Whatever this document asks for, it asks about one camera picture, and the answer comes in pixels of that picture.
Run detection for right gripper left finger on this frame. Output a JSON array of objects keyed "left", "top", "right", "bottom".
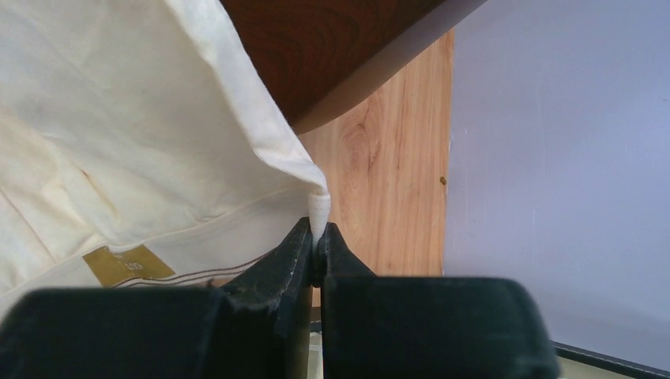
[{"left": 1, "top": 219, "right": 312, "bottom": 378}]

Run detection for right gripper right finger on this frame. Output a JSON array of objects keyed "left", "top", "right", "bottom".
[{"left": 317, "top": 223, "right": 560, "bottom": 378}]

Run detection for beige underwear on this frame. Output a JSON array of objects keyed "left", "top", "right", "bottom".
[{"left": 1, "top": 1, "right": 330, "bottom": 312}]

